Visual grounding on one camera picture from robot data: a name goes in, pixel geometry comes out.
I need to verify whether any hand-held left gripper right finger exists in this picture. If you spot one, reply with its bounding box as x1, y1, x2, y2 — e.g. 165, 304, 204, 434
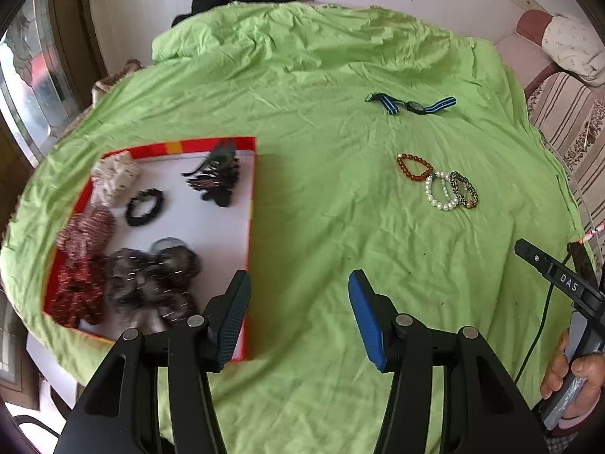
348, 269, 549, 454

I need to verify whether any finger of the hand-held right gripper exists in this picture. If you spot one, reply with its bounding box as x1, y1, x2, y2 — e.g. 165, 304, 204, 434
514, 239, 605, 322

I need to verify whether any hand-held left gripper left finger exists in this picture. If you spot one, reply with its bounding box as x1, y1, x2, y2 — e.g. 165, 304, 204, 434
53, 269, 253, 454

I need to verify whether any red cardboard box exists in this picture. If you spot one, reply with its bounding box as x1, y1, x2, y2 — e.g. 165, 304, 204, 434
42, 136, 258, 362

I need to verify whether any black dotted organza scrunchie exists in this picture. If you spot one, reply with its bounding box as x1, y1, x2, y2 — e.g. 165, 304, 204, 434
105, 237, 202, 334

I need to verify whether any black hair clips bundle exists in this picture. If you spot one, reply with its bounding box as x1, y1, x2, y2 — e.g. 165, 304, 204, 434
189, 161, 242, 208

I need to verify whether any white pearl bracelet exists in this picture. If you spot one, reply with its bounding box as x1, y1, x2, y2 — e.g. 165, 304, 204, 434
424, 171, 461, 210

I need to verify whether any black hair tie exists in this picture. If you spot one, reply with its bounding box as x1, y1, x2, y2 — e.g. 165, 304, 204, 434
125, 188, 167, 227

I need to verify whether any leopard print bracelet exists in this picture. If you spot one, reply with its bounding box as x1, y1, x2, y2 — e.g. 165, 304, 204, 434
449, 171, 479, 209

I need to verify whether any amber bead bracelet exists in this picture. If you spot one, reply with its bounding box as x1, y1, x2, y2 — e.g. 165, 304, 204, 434
397, 152, 434, 183

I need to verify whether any dark red patterned scrunchie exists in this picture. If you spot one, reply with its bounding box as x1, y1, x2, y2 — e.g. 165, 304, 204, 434
45, 253, 107, 329

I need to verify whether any red plaid scrunchie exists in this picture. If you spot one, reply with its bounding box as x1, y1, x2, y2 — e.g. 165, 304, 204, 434
57, 205, 116, 258

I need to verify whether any white printed scrunchie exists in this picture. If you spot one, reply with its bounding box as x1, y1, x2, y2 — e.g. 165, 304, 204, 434
90, 150, 143, 206

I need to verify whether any person's right forearm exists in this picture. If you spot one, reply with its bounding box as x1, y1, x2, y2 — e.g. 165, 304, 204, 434
543, 411, 605, 454

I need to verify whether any person's right hand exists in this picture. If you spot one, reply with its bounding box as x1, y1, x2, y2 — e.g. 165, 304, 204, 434
540, 328, 605, 436

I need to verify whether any smartphone in clear case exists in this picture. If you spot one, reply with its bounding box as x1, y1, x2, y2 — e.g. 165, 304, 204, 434
569, 242, 597, 289

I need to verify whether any clear plastic tube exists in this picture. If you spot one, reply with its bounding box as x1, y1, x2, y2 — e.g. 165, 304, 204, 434
539, 127, 605, 247

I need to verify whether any green blanket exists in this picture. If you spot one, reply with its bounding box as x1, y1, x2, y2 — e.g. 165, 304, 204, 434
0, 2, 596, 440

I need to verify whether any striped floral sofa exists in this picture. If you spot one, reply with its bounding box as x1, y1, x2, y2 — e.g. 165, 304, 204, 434
494, 9, 605, 228

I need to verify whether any white printed cloth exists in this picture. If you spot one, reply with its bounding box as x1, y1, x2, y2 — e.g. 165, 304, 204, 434
541, 12, 605, 87

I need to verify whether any beige fringed cloth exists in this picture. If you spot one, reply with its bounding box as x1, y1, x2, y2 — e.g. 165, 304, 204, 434
92, 59, 143, 105

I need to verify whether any window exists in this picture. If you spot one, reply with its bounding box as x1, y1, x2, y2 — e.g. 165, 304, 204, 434
0, 0, 81, 166

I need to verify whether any black cable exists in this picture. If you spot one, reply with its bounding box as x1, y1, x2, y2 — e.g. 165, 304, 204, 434
513, 279, 575, 384

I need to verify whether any striped strap watch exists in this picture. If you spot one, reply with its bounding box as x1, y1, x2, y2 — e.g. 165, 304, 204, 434
365, 92, 458, 117

